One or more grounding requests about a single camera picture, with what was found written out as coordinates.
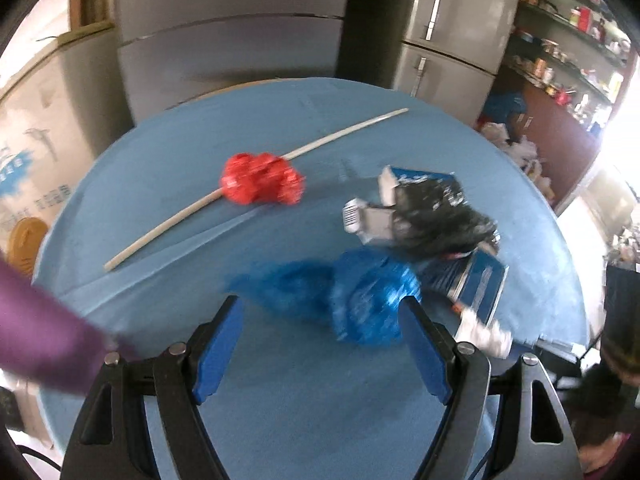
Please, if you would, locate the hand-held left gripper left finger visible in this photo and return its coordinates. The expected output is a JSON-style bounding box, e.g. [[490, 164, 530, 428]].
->
[[60, 295, 246, 480]]

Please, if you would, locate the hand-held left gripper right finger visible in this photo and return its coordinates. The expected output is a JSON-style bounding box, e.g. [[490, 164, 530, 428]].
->
[[397, 295, 586, 480]]

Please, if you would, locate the white plastic wrap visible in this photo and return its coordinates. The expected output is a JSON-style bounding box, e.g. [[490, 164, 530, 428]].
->
[[456, 307, 513, 358]]

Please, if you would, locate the blue plastic bag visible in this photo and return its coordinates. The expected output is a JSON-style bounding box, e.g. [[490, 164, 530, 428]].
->
[[230, 251, 423, 347], [482, 91, 528, 126]]

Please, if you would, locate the black plastic bag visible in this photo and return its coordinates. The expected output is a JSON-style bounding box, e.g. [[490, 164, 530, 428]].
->
[[392, 175, 501, 261]]

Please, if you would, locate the clear ribbed plastic tray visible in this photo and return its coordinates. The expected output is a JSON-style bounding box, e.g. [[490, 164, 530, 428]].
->
[[342, 199, 396, 246]]

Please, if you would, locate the red foil wrapper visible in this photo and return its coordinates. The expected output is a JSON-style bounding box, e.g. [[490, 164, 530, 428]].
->
[[220, 152, 306, 206]]

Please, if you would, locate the purple sleeved forearm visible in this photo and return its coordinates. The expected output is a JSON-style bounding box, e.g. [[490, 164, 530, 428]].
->
[[0, 255, 146, 396]]

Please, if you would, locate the flat blue carton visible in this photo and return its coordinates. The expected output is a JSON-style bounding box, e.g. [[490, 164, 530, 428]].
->
[[425, 252, 510, 323]]

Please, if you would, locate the blue tablecloth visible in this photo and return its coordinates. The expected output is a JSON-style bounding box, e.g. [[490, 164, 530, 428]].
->
[[31, 76, 588, 480]]

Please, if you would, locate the blue carton box white flap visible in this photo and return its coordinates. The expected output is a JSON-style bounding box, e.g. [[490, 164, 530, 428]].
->
[[378, 165, 456, 206]]

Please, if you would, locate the dark cloth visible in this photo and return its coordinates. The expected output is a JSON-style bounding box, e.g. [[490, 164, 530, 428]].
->
[[570, 330, 640, 476]]

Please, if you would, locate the round tan disc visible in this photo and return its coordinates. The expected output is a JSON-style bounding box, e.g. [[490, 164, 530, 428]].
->
[[7, 217, 51, 278]]

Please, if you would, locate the pile of white plastic bags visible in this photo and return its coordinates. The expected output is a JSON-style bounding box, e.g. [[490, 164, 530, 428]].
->
[[477, 122, 556, 201]]

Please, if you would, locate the long white stick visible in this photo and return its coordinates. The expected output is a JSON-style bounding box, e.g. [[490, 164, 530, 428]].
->
[[103, 108, 410, 272]]

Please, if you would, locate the brown wooden cabinet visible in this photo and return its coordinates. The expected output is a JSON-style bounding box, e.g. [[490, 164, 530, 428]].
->
[[480, 67, 601, 206]]

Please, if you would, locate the white box dolphin print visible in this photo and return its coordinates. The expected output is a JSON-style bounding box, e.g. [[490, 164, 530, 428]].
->
[[0, 20, 136, 281]]

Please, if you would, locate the shelf of kitchen goods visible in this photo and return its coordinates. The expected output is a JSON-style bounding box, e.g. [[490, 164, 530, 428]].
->
[[502, 0, 640, 136]]

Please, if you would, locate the grey refrigerator with handles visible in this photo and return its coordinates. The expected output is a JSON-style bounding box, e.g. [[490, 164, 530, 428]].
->
[[392, 0, 526, 111]]

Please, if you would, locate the grey refrigerator without handles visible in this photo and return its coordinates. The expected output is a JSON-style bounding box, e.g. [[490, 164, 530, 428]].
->
[[114, 0, 353, 126]]

